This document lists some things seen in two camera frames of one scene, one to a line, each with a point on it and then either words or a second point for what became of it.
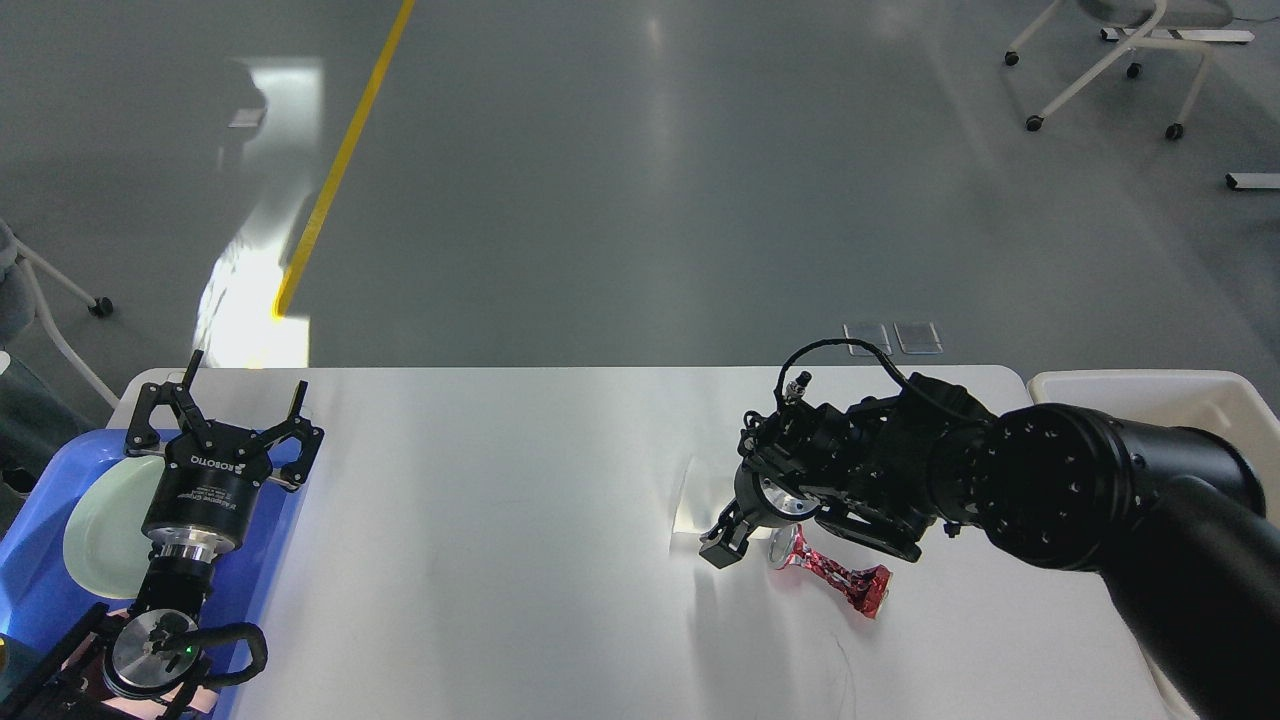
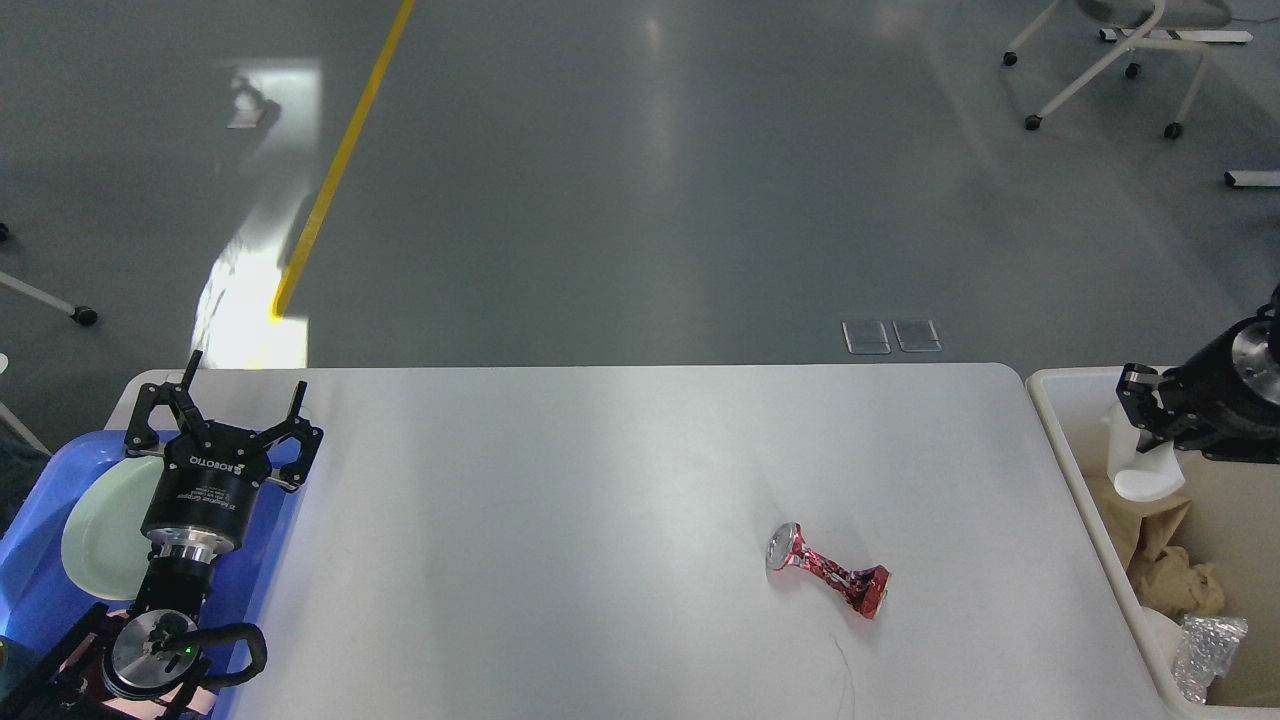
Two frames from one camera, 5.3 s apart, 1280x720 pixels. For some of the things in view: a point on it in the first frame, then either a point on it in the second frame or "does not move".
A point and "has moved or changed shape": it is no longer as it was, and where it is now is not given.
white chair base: x=102 y=306 → x=85 y=315
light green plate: x=104 y=539 does not move
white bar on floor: x=1253 y=180 does not move
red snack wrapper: x=864 y=587 does not move
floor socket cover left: x=872 y=333 does not move
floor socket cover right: x=918 y=338 does not move
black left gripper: x=201 y=500 does not move
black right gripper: x=769 y=495 → x=1228 y=387
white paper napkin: x=707 y=492 has moved or changed shape
